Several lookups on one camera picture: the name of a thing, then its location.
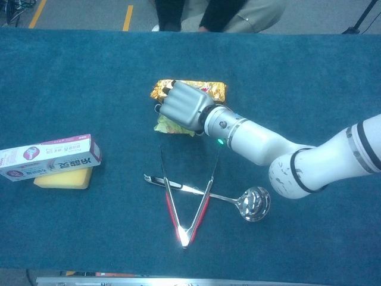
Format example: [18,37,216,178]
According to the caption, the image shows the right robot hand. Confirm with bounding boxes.
[154,80,215,137]

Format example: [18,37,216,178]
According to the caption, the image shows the gold foil snack package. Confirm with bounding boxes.
[150,79,229,105]

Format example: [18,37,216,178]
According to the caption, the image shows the steel ladle black handle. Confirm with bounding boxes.
[142,174,271,222]

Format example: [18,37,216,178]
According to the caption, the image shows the steel tongs red grips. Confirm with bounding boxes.
[158,145,221,248]

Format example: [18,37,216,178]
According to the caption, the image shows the yellow sponge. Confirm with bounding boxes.
[33,166,93,190]

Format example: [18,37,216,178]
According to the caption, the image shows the white toothpaste box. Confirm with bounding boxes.
[0,133,102,182]

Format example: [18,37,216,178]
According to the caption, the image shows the green snack packet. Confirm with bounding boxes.
[153,115,196,137]

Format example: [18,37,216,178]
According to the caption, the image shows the teal table cloth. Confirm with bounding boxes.
[0,28,381,286]

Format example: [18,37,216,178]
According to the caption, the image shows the crouching person dark top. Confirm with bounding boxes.
[154,0,286,33]

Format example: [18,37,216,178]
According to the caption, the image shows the orange strip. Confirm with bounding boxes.
[95,271,138,278]

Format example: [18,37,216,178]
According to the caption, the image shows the black tripod stand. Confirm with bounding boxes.
[341,0,381,35]

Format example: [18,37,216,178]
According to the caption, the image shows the aluminium rail bar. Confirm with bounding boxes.
[36,276,322,286]

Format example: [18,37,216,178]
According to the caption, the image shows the black cable bundle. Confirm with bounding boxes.
[0,0,36,26]

